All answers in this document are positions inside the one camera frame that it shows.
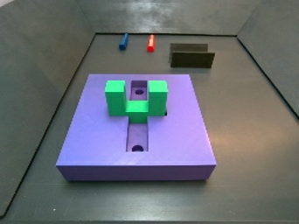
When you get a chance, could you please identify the green U-shaped block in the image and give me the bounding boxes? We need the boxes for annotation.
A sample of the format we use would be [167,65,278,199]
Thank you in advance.
[106,80,169,123]

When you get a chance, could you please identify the purple base board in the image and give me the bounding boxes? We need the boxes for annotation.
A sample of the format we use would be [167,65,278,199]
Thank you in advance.
[56,74,217,181]

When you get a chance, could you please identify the blue peg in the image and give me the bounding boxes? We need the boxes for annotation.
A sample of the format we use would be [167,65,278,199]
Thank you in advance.
[119,33,128,51]

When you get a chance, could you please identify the red peg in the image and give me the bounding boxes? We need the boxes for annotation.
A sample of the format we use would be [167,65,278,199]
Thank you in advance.
[147,34,155,53]

